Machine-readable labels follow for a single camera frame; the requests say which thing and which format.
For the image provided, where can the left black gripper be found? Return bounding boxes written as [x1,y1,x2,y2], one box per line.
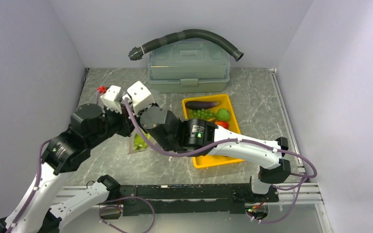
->
[86,101,138,149]

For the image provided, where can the clear zip top bag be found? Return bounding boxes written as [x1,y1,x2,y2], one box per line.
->
[127,90,161,156]

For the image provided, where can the yellow plastic tray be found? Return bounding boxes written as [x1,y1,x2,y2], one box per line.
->
[182,94,244,169]

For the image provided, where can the orange red toy mango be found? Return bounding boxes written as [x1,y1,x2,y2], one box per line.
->
[215,121,229,129]

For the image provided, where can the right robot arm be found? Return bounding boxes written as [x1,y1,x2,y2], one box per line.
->
[139,106,291,201]

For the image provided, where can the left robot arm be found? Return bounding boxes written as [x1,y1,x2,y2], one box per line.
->
[0,103,135,233]

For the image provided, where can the purple toy eggplant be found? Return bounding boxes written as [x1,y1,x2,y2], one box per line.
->
[185,101,221,110]

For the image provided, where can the green toy grapes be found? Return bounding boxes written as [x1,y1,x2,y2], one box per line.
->
[189,109,216,120]

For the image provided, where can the grey plastic storage box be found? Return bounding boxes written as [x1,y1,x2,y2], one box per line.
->
[148,39,230,93]

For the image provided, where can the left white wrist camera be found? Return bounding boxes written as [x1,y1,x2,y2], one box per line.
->
[97,85,122,114]

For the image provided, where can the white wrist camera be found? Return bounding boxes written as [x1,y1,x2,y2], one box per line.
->
[122,81,156,116]
[97,85,122,114]

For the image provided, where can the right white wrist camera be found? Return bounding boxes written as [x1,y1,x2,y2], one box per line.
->
[122,81,156,116]

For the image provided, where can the black corrugated hose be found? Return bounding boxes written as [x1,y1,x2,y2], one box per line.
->
[128,29,244,62]

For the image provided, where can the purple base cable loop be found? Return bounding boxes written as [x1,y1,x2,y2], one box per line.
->
[98,196,156,233]

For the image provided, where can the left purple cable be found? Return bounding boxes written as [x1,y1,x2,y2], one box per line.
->
[4,139,52,233]

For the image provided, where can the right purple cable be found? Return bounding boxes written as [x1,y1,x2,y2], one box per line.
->
[123,98,318,225]

